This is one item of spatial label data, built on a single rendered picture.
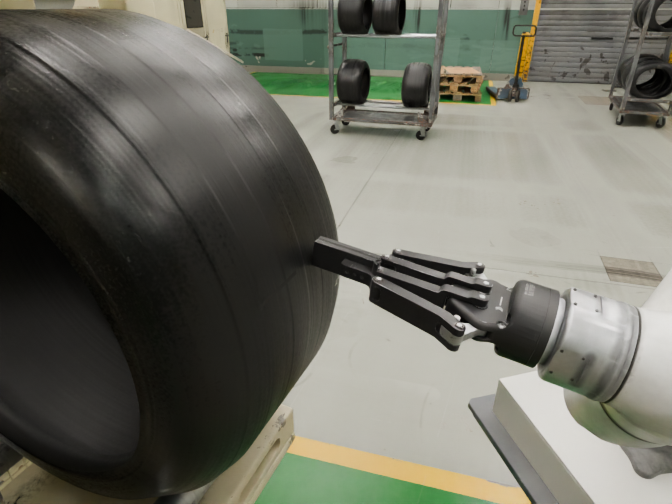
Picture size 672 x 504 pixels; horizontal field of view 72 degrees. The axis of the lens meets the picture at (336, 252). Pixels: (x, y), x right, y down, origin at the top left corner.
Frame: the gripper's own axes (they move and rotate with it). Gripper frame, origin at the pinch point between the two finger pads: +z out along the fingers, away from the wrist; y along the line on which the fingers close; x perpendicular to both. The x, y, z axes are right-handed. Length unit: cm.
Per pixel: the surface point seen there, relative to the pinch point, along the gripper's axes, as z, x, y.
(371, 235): 64, 134, -248
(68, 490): 34, 49, 13
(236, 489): 8.7, 39.0, 6.0
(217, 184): 9.4, -9.0, 9.0
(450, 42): 195, 78, -1088
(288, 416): 8.5, 39.3, -8.9
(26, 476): 43, 50, 14
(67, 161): 17.0, -11.2, 16.7
